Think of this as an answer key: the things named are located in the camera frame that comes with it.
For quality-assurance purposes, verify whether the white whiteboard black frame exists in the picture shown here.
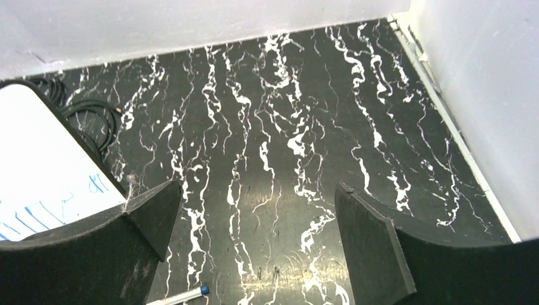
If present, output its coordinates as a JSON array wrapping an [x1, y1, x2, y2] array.
[[1, 83, 125, 241]]

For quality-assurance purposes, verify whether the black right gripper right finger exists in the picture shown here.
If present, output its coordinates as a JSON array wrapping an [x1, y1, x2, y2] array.
[[334, 183, 538, 304]]

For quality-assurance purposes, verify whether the blue marker cap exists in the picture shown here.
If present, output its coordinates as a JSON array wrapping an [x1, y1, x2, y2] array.
[[200, 285, 210, 295]]

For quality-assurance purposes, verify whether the white whiteboard marker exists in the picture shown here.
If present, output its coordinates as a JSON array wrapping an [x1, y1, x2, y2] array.
[[147, 287, 204, 305]]

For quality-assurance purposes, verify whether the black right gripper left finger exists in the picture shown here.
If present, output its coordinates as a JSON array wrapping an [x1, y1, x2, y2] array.
[[1, 180, 182, 304]]

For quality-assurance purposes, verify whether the black coiled cable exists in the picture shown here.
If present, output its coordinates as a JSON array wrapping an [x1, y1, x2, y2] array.
[[60, 98, 123, 154]]

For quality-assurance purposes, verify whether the aluminium table edge rail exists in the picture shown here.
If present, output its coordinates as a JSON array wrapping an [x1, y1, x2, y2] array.
[[387, 13, 522, 243]]

